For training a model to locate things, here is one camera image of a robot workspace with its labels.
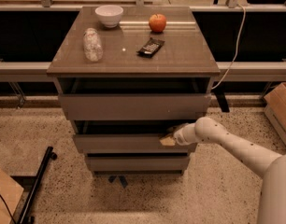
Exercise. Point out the clear plastic bottle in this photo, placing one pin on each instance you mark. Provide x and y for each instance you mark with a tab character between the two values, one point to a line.
92	45

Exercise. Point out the drawer grey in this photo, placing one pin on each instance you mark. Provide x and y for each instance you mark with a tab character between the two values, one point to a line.
137	164
126	143
134	107

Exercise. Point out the black snack bar packet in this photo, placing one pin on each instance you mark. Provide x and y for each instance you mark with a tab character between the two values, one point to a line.
150	48

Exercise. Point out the cardboard box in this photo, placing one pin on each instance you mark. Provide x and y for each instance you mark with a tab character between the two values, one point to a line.
275	109
10	195

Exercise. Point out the cardboard box left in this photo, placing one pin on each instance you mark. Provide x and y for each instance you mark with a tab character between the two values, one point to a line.
10	195

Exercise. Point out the black metal stand leg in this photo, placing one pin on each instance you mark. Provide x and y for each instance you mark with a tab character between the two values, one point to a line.
24	217

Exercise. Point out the cardboard box right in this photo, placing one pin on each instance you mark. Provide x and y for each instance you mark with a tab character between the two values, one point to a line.
275	109

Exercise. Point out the white ceramic bowl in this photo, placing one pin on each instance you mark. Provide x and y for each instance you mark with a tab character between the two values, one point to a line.
109	15

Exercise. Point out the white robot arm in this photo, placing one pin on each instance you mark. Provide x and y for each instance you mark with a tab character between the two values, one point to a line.
267	164

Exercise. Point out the brown drawer cabinet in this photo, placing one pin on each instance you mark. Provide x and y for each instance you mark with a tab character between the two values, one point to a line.
183	65

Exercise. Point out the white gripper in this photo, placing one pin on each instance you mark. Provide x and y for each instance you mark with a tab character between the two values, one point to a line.
179	137

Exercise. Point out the red apple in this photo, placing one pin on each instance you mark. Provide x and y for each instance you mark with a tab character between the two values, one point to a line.
157	23

